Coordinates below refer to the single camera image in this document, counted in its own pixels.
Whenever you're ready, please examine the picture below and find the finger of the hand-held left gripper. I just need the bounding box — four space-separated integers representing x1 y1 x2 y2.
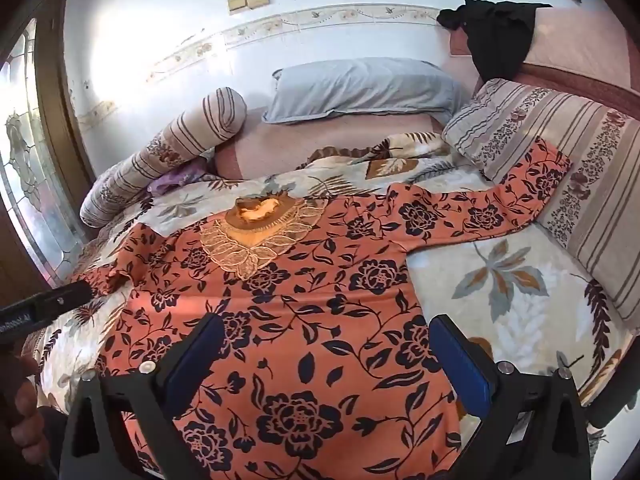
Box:
35 280 94 317

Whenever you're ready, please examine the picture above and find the orange floral shirt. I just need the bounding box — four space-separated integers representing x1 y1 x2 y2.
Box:
70 137 573 480

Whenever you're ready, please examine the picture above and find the black cloth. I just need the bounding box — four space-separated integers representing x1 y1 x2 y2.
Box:
436 0 553 81

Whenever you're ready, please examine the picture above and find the grey pillow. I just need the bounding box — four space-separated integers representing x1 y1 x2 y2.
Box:
261 57 471 126

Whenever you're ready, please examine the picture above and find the cream leaf-print blanket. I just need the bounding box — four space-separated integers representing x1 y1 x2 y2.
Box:
22 132 636 480

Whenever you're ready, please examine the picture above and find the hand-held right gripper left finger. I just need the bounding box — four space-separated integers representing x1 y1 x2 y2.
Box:
60 312 226 480

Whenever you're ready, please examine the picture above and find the person's left hand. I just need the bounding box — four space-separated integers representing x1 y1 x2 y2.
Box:
0 355 48 461

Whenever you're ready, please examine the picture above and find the stained glass window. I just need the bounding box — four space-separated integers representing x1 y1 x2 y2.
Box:
0 17 86 276

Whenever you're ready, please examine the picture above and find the wooden window frame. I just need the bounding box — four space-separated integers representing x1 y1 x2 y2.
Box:
32 0 96 176

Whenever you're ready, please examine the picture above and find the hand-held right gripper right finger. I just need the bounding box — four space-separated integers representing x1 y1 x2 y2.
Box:
429 314 593 480

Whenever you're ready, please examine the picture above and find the pink padded headboard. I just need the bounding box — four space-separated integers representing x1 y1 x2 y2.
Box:
450 2 640 121

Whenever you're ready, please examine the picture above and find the striped floral bolster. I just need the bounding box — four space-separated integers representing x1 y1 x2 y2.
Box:
79 87 249 228

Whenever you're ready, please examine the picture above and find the pink bed sheet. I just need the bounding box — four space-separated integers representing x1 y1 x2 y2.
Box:
215 110 446 181

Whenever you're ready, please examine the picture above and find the purple cloth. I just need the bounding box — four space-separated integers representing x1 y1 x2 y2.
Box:
147 165 208 196

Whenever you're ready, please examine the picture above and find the striped floral pillow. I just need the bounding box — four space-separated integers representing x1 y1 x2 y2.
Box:
442 77 640 333

